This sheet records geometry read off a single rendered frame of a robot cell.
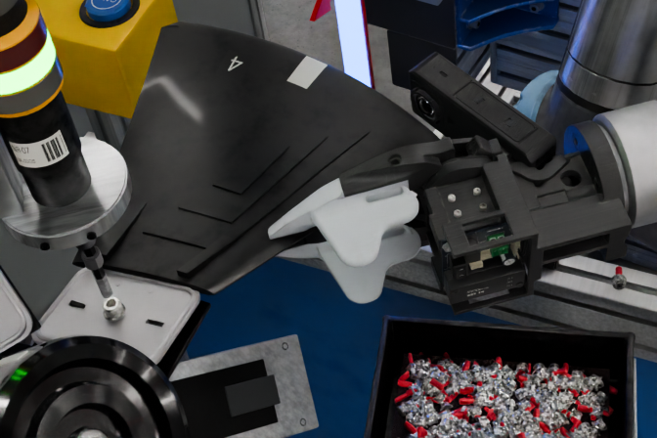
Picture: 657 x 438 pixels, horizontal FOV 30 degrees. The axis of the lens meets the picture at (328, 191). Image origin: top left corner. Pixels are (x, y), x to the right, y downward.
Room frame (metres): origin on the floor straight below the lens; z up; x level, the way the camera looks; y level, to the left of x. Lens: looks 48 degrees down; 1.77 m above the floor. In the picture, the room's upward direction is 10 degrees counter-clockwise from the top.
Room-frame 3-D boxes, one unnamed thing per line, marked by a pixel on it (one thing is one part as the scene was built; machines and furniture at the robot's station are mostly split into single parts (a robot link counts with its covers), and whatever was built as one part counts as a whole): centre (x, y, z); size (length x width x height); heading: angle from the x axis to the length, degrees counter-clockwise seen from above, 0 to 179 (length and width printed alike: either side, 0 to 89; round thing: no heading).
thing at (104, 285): (0.45, 0.14, 1.24); 0.01 x 0.01 x 0.05
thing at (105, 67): (0.91, 0.20, 1.02); 0.16 x 0.10 x 0.11; 59
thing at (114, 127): (0.91, 0.20, 0.92); 0.03 x 0.03 x 0.12; 59
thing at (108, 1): (0.88, 0.17, 1.08); 0.04 x 0.04 x 0.02
